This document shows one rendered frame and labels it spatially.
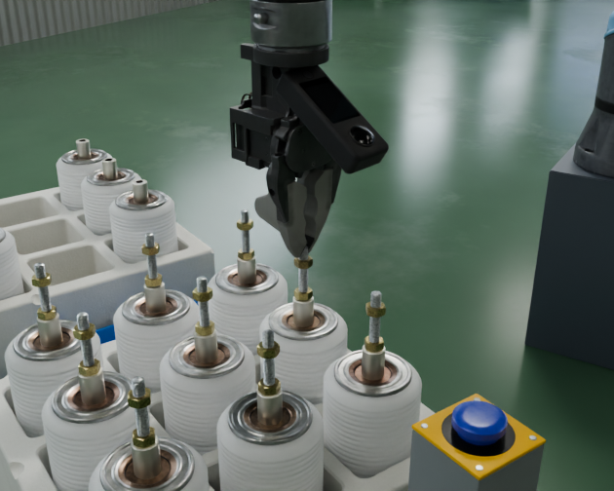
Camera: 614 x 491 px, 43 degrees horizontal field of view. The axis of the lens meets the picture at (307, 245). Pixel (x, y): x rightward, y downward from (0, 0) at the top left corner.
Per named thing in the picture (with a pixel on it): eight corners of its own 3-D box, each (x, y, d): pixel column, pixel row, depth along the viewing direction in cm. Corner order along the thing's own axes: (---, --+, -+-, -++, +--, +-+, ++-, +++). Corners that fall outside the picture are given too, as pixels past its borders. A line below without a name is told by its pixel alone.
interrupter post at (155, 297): (141, 314, 86) (139, 288, 85) (150, 304, 88) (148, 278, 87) (162, 317, 86) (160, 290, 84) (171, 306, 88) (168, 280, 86)
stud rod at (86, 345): (88, 382, 72) (78, 311, 69) (98, 382, 72) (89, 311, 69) (85, 388, 71) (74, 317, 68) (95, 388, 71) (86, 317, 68)
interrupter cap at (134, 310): (110, 323, 84) (109, 318, 84) (138, 290, 91) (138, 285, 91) (175, 331, 83) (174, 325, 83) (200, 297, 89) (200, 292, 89)
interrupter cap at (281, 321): (343, 340, 81) (343, 334, 81) (271, 345, 81) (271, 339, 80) (332, 304, 88) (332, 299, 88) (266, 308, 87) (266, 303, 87)
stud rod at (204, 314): (212, 344, 77) (209, 278, 74) (206, 349, 77) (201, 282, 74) (207, 341, 78) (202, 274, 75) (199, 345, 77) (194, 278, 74)
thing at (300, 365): (350, 477, 88) (354, 343, 80) (265, 484, 87) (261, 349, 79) (337, 424, 97) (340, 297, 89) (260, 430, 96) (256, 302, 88)
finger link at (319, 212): (293, 230, 86) (290, 151, 82) (333, 246, 82) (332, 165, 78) (273, 240, 84) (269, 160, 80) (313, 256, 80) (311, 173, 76)
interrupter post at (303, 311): (316, 328, 83) (316, 302, 82) (293, 330, 83) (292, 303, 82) (313, 318, 85) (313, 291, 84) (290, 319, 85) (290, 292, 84)
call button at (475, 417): (477, 413, 61) (479, 392, 60) (516, 441, 58) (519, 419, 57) (439, 433, 58) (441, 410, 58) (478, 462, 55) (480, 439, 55)
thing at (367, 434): (421, 544, 79) (433, 400, 72) (327, 552, 79) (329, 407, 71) (401, 478, 88) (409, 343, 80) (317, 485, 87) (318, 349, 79)
